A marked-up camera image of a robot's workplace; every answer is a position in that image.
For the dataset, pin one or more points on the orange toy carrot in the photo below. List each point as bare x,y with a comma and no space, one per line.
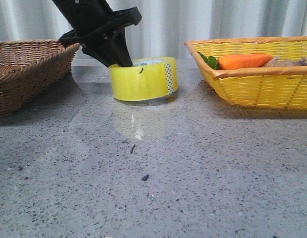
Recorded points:
233,62

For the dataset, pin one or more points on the yellow tape roll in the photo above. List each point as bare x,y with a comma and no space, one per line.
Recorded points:
147,79

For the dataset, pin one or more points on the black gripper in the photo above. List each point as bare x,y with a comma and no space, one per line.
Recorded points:
99,29

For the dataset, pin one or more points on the brown ginger root toy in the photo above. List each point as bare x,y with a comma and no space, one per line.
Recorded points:
276,62

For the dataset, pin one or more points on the brown wicker basket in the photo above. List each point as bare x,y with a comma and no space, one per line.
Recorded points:
29,67

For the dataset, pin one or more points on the yellow wicker basket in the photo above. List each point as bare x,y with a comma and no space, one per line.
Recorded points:
264,87

